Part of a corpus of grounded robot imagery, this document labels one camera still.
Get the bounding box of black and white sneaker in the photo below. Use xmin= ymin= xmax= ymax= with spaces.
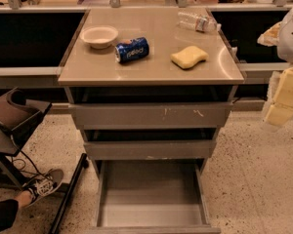
xmin=23 ymin=169 xmax=63 ymax=205

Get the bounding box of black cable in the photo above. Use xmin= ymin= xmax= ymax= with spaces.
xmin=9 ymin=148 xmax=53 ymax=183

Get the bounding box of open bottom drawer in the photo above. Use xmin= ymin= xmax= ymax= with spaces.
xmin=87 ymin=160 xmax=221 ymax=234

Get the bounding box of white bowl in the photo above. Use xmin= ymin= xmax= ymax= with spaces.
xmin=80 ymin=25 xmax=118 ymax=50

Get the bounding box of grey drawer cabinet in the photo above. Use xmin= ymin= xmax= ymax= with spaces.
xmin=57 ymin=6 xmax=246 ymax=177

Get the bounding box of blue pepsi can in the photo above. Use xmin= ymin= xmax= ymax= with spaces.
xmin=115 ymin=37 xmax=149 ymax=63

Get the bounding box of yellow sponge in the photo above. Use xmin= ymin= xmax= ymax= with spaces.
xmin=171 ymin=46 xmax=209 ymax=69

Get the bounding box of top drawer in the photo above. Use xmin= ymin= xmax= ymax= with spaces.
xmin=69 ymin=102 xmax=232 ymax=130

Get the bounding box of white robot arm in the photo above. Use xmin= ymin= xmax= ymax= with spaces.
xmin=257 ymin=7 xmax=293 ymax=131

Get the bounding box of middle drawer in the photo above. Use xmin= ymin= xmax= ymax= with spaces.
xmin=84 ymin=140 xmax=216 ymax=160

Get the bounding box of person's leg in black trousers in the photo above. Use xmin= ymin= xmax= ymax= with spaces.
xmin=0 ymin=190 xmax=35 ymax=232

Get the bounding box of clear plastic water bottle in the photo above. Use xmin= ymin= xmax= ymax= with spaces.
xmin=178 ymin=11 xmax=219 ymax=33

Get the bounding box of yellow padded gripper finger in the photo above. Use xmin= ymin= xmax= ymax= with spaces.
xmin=257 ymin=22 xmax=281 ymax=47
xmin=263 ymin=66 xmax=293 ymax=127

